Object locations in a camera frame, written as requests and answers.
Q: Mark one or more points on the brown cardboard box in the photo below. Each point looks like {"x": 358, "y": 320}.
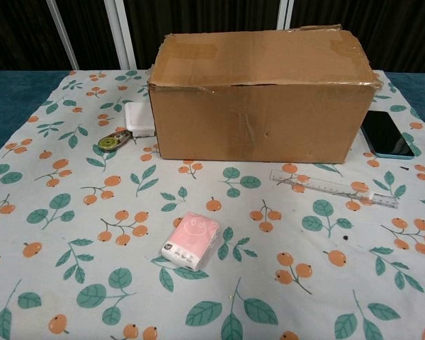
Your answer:
{"x": 262, "y": 120}

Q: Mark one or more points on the pink tissue pack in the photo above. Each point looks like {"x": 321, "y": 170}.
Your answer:
{"x": 191, "y": 241}

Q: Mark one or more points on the white power adapter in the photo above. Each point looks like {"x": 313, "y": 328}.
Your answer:
{"x": 136, "y": 118}

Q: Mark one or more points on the correction tape dispenser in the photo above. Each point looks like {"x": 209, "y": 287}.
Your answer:
{"x": 110, "y": 143}

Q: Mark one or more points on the clear plastic ruler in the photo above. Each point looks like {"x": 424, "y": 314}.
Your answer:
{"x": 326, "y": 186}

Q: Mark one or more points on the floral print tablecloth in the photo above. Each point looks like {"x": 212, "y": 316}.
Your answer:
{"x": 92, "y": 248}

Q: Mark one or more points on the black screen smartphone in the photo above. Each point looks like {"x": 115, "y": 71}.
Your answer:
{"x": 387, "y": 134}

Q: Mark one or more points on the double white frame post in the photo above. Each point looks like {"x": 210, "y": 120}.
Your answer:
{"x": 122, "y": 35}

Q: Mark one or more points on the thin white frame post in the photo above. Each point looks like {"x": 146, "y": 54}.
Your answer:
{"x": 62, "y": 35}

